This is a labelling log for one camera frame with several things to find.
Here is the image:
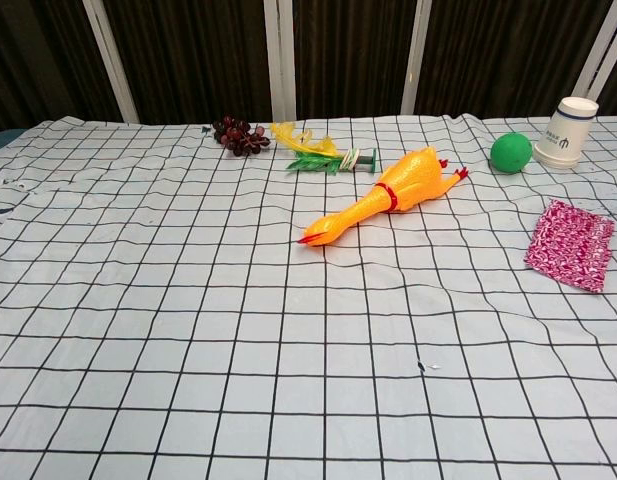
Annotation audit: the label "red white patterned cloth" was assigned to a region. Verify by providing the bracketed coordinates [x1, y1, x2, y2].
[524, 198, 616, 295]

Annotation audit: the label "yellow green feather toy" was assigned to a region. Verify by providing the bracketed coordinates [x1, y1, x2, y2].
[270, 121, 379, 176]

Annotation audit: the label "orange rubber chicken toy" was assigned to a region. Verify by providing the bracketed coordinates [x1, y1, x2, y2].
[297, 146, 470, 247]

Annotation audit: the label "dark red plastic grapes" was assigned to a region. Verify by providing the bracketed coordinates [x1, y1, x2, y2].
[211, 115, 272, 158]

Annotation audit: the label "grey black checked tablecloth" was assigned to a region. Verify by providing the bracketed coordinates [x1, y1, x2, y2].
[0, 113, 617, 480]

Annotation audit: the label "dark ribbed curtain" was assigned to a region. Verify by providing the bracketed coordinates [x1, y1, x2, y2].
[0, 0, 617, 135]

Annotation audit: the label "green ball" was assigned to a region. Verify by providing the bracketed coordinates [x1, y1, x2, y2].
[489, 130, 533, 175]

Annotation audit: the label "white paper cup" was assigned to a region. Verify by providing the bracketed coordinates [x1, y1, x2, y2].
[531, 96, 601, 170]

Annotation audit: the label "white double frame post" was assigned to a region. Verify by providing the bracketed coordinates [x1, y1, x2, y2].
[262, 0, 298, 123]

